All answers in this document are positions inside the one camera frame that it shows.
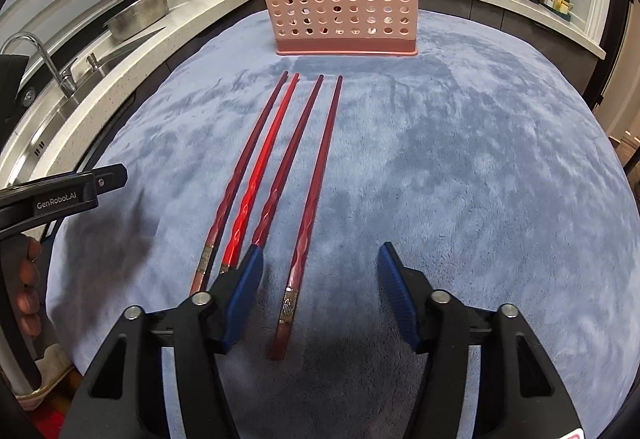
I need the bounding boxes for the red chopstick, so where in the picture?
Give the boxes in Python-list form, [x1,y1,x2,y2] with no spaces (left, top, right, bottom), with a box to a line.
[218,72,301,276]

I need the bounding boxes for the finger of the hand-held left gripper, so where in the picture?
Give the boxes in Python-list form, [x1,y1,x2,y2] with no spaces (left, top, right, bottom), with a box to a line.
[92,164,129,194]

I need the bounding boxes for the rack of small condiment bottles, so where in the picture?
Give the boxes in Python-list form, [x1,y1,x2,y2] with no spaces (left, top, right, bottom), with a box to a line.
[540,0,574,23]

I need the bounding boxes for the maroon chopstick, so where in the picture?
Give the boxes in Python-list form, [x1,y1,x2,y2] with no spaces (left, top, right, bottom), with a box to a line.
[270,75,345,361]
[189,71,290,298]
[248,74,325,250]

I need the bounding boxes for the chrome kitchen faucet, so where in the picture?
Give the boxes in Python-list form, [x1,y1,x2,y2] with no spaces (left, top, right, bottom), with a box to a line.
[2,33,79,99]

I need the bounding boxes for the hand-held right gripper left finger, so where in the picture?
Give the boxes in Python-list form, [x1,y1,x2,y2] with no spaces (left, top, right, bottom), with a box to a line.
[60,244,265,439]

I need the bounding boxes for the blue-grey plush blanket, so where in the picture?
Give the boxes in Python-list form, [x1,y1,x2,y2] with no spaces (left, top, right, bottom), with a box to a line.
[47,9,640,439]

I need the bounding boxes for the pink perforated utensil holder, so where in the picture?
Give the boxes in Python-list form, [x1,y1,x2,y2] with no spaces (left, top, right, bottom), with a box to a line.
[254,0,421,57]

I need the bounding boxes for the metal colander bowl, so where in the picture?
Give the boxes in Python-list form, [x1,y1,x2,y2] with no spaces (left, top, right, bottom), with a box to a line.
[102,0,169,43]

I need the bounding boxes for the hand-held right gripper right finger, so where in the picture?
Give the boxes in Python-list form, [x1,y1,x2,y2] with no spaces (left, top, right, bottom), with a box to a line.
[376,241,583,439]

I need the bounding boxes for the stainless steel sink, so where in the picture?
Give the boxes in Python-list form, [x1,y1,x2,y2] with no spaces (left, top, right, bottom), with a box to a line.
[0,44,132,180]

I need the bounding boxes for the person's left hand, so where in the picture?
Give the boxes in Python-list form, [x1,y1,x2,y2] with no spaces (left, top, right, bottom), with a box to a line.
[15,238,44,338]

